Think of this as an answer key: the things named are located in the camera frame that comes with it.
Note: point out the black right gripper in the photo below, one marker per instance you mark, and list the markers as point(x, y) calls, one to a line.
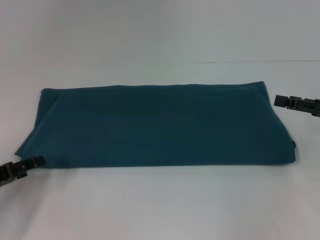
point(316, 107)

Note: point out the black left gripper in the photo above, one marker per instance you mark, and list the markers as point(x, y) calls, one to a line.
point(11, 172)

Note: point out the teal blue t-shirt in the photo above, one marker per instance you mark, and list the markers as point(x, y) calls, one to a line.
point(160, 125)

